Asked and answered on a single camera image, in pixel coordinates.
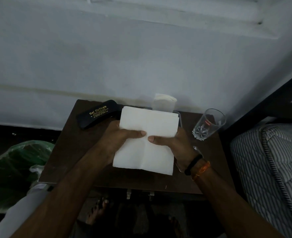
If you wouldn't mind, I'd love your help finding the person's right hand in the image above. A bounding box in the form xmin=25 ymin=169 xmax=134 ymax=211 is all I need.
xmin=148 ymin=126 xmax=203 ymax=173

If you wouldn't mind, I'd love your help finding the person's left hand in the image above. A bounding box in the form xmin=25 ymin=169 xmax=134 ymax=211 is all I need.
xmin=99 ymin=120 xmax=146 ymax=166

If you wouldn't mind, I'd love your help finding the clear glass ashtray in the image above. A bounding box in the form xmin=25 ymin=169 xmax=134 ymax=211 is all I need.
xmin=175 ymin=145 xmax=203 ymax=173

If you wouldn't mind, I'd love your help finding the black glasses case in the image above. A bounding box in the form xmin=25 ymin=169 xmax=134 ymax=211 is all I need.
xmin=76 ymin=99 xmax=123 ymax=130

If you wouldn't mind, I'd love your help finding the grey plastic organizer box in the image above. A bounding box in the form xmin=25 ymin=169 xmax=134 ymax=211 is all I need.
xmin=146 ymin=106 xmax=183 ymax=129

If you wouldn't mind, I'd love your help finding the clear drinking glass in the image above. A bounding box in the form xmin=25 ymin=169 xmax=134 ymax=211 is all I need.
xmin=192 ymin=108 xmax=227 ymax=141

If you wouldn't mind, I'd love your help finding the white paper napkin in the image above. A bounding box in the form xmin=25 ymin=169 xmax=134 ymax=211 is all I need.
xmin=112 ymin=106 xmax=180 ymax=176
xmin=153 ymin=93 xmax=177 ymax=113

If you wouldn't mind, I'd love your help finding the pink-white wrapper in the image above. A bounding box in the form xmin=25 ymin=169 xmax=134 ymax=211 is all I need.
xmin=28 ymin=165 xmax=46 ymax=189

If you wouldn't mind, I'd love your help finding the person's left forearm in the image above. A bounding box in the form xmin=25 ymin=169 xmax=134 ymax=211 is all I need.
xmin=11 ymin=151 xmax=112 ymax=238

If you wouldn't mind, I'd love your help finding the person's right forearm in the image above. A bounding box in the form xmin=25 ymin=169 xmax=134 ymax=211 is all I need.
xmin=193 ymin=168 xmax=285 ymax=238

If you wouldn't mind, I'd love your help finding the person's left foot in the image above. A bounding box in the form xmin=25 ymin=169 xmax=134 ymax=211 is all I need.
xmin=86 ymin=195 xmax=110 ymax=225

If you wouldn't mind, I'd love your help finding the person's foot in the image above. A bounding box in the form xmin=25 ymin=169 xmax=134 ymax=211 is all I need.
xmin=169 ymin=217 xmax=184 ymax=238
xmin=86 ymin=195 xmax=110 ymax=225

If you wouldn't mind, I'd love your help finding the person's right foot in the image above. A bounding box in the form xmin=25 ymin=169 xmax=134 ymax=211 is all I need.
xmin=169 ymin=217 xmax=184 ymax=238

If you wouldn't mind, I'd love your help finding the black wristband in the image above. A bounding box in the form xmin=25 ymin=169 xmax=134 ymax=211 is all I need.
xmin=184 ymin=154 xmax=203 ymax=176

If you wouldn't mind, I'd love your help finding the grey striped quilted mattress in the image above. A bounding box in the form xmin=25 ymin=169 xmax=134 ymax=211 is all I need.
xmin=230 ymin=124 xmax=292 ymax=238

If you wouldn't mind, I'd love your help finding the green lined waste bin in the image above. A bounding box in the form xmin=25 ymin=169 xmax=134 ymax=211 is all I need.
xmin=0 ymin=140 xmax=55 ymax=214

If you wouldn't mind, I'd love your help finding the orange thread bracelet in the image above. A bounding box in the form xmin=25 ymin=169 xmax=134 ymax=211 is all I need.
xmin=192 ymin=161 xmax=211 ymax=181

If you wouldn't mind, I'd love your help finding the black bed frame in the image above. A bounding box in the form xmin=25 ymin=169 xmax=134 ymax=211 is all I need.
xmin=220 ymin=69 xmax=292 ymax=139

